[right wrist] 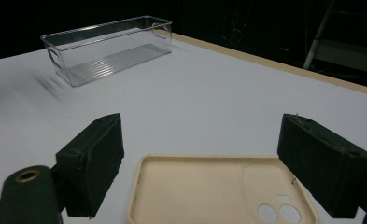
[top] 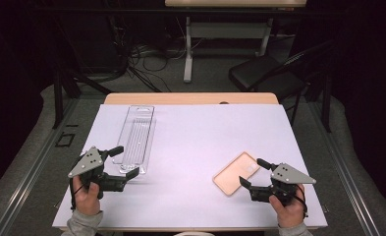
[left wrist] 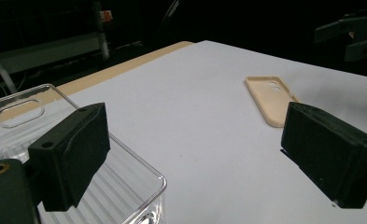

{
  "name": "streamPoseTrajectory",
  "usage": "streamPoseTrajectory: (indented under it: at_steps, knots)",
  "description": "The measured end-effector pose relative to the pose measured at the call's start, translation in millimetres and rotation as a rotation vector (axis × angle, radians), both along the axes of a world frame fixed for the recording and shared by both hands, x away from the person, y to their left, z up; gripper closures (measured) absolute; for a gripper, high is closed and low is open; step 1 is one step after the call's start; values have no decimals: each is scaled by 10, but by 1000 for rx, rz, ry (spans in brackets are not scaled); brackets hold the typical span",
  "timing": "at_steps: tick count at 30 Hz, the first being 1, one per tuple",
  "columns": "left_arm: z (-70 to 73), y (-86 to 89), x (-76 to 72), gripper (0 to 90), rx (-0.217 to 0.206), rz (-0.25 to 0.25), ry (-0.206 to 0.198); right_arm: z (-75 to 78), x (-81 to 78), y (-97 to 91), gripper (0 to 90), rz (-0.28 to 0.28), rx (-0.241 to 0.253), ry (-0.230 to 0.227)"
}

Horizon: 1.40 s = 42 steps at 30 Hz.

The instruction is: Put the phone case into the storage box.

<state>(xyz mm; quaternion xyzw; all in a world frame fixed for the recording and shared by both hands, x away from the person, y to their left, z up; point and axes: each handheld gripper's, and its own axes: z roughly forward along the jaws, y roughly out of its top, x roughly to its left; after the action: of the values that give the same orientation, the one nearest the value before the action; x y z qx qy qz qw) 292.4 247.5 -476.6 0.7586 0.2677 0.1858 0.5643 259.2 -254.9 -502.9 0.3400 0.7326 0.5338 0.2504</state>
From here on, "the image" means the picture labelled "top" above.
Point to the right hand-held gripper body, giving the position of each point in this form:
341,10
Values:
290,175

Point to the clear plastic packaging box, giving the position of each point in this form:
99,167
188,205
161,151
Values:
138,137

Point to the light wooden table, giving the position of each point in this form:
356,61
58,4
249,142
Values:
180,98

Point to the black metal stand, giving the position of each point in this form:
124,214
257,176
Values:
58,98

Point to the beige phone case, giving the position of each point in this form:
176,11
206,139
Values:
233,173

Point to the person's left hand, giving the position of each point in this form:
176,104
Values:
87,201

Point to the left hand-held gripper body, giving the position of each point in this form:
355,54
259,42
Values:
87,162

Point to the person's right hand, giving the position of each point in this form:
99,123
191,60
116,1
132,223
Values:
290,213

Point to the metal floor rail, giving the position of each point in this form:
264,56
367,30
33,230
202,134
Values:
344,170
33,170

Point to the black chair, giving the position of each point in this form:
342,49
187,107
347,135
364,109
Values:
262,73

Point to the white-framed desk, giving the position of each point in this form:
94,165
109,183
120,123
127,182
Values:
226,31

